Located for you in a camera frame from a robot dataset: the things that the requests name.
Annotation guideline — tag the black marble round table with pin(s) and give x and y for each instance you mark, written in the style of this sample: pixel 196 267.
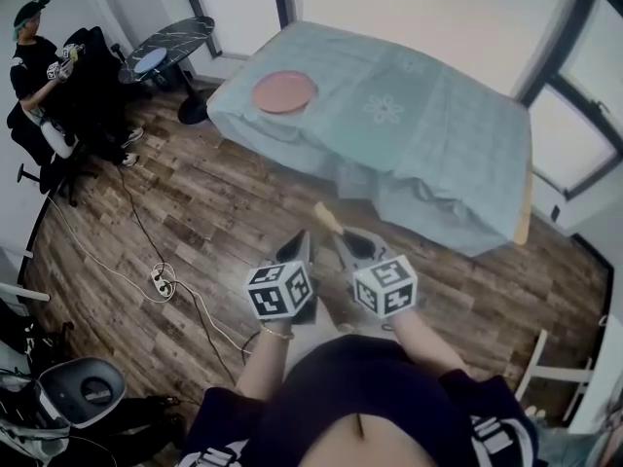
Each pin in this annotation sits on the black marble round table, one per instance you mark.
pixel 170 42

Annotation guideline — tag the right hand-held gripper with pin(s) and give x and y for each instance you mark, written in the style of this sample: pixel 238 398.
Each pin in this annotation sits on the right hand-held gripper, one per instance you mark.
pixel 387 285

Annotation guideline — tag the person's left forearm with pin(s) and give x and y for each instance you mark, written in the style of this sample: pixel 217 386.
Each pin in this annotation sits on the person's left forearm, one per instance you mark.
pixel 265 363

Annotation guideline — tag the white power strip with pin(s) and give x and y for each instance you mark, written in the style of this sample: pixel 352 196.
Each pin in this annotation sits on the white power strip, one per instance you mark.
pixel 162 282

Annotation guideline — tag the black office chair white seat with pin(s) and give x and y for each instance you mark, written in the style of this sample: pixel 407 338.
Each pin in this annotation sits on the black office chair white seat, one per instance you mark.
pixel 58 139

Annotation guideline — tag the black bag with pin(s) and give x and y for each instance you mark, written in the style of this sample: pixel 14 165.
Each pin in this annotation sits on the black bag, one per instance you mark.
pixel 24 338

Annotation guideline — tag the pink big plate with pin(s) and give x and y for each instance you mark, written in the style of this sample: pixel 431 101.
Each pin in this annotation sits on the pink big plate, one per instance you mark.
pixel 283 91

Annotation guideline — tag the black grey round-backed chair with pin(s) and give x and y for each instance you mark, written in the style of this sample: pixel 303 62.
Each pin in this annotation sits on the black grey round-backed chair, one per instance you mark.
pixel 87 392

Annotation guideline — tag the person's right forearm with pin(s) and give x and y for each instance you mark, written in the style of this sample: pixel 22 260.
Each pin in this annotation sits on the person's right forearm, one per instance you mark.
pixel 423 343

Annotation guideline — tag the yellow cloth piece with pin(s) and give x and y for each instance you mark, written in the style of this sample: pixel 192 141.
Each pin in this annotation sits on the yellow cloth piece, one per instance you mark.
pixel 327 217

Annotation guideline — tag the person's dark cropped top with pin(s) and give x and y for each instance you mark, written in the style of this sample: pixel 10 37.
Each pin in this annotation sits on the person's dark cropped top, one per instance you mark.
pixel 370 382

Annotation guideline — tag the crumpled blue grey cloth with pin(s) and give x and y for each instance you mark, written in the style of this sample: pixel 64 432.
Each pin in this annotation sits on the crumpled blue grey cloth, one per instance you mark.
pixel 564 445

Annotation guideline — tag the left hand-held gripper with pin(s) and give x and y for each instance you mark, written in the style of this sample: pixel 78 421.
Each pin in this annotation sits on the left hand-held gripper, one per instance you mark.
pixel 277 292

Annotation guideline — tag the blue big plate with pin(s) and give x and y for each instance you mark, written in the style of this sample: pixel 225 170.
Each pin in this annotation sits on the blue big plate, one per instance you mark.
pixel 150 61

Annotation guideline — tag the black framed window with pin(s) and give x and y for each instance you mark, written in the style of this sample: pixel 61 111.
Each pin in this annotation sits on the black framed window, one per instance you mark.
pixel 574 129
pixel 238 3

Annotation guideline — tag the white frame chair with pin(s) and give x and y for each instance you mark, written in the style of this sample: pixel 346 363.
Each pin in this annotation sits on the white frame chair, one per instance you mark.
pixel 555 372

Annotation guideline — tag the white shelf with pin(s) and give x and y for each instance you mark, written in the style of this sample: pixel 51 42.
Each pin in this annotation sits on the white shelf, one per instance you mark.
pixel 19 292

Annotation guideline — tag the light blue flowered tablecloth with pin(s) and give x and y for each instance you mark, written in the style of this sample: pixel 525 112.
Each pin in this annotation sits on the light blue flowered tablecloth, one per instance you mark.
pixel 389 129

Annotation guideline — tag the person's grey trousers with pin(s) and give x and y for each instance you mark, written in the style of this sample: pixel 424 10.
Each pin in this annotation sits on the person's grey trousers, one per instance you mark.
pixel 325 315

